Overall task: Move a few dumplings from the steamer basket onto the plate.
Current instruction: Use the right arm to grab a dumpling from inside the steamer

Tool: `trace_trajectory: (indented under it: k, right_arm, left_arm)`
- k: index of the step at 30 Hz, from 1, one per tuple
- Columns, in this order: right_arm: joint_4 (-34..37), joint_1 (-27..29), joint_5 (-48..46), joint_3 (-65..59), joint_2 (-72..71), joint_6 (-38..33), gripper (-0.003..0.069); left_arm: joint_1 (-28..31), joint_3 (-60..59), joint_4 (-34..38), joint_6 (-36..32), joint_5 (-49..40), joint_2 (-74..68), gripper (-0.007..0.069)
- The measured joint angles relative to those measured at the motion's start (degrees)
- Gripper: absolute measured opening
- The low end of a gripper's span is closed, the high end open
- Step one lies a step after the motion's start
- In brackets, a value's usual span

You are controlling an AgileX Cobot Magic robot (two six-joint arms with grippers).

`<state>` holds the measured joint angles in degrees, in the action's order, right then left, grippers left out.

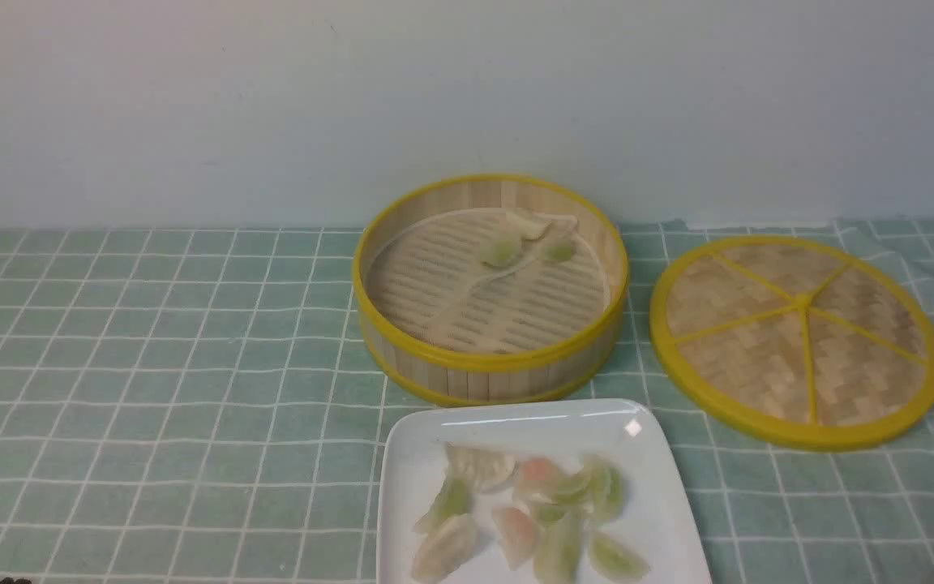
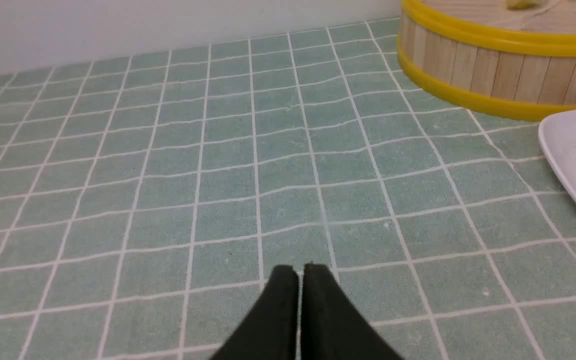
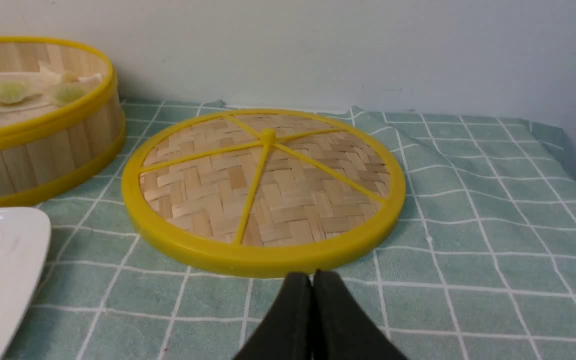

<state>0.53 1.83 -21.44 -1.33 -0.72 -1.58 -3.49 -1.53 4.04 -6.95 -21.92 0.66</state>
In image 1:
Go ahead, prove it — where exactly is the green dumpling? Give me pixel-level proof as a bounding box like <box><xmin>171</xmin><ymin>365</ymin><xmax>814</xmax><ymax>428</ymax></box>
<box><xmin>478</xmin><ymin>233</ymin><xmax>522</xmax><ymax>269</ymax></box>
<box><xmin>541</xmin><ymin>236</ymin><xmax>576</xmax><ymax>264</ymax></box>

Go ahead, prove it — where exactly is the white round dumpling on plate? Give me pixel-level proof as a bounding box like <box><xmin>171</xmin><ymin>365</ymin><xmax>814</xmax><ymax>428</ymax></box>
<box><xmin>443</xmin><ymin>442</ymin><xmax>516</xmax><ymax>494</ymax></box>

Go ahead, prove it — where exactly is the green dumpling plate left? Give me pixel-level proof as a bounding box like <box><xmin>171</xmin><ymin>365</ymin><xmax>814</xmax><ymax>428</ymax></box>
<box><xmin>413</xmin><ymin>474</ymin><xmax>472</xmax><ymax>535</ymax></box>

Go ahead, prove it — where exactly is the white square plate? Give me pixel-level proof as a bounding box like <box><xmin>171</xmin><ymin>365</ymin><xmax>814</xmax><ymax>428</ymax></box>
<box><xmin>375</xmin><ymin>398</ymin><xmax>711</xmax><ymax>583</ymax></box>

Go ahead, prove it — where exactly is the small green dumpling plate middle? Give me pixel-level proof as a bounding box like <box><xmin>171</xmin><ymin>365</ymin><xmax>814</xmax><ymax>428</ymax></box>
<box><xmin>527</xmin><ymin>501</ymin><xmax>573</xmax><ymax>527</ymax></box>

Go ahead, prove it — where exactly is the pink dumpling plate centre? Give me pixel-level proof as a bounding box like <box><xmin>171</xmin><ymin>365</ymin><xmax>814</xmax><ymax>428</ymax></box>
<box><xmin>491</xmin><ymin>506</ymin><xmax>540</xmax><ymax>572</ymax></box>

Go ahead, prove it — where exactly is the white dumpling plate front left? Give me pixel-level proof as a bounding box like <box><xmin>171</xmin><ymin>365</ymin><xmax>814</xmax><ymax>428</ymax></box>
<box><xmin>410</xmin><ymin>514</ymin><xmax>479</xmax><ymax>583</ymax></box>

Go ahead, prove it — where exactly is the green dumpling plate front centre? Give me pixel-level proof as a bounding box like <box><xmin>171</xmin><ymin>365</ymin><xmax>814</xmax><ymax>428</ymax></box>
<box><xmin>533</xmin><ymin>509</ymin><xmax>585</xmax><ymax>583</ymax></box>

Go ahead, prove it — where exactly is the green dumpling plate front right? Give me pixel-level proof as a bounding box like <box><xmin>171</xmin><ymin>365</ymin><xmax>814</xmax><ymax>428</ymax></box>
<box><xmin>587</xmin><ymin>530</ymin><xmax>651</xmax><ymax>583</ymax></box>

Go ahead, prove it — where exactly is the yellow-rimmed bamboo steamer basket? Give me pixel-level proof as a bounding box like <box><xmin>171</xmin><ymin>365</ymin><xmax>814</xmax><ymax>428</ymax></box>
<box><xmin>352</xmin><ymin>174</ymin><xmax>629</xmax><ymax>406</ymax></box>

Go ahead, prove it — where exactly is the white steamer liner cloth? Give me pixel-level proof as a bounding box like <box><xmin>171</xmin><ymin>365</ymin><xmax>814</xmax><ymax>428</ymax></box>
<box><xmin>366</xmin><ymin>208</ymin><xmax>611</xmax><ymax>354</ymax></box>

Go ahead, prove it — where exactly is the yellow-rimmed woven bamboo lid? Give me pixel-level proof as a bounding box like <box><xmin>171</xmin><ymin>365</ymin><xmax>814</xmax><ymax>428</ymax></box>
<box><xmin>649</xmin><ymin>235</ymin><xmax>934</xmax><ymax>452</ymax></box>

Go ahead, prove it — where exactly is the green checkered tablecloth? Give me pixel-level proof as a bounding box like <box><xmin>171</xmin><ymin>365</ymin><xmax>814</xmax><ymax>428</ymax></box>
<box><xmin>0</xmin><ymin>219</ymin><xmax>934</xmax><ymax>583</ymax></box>

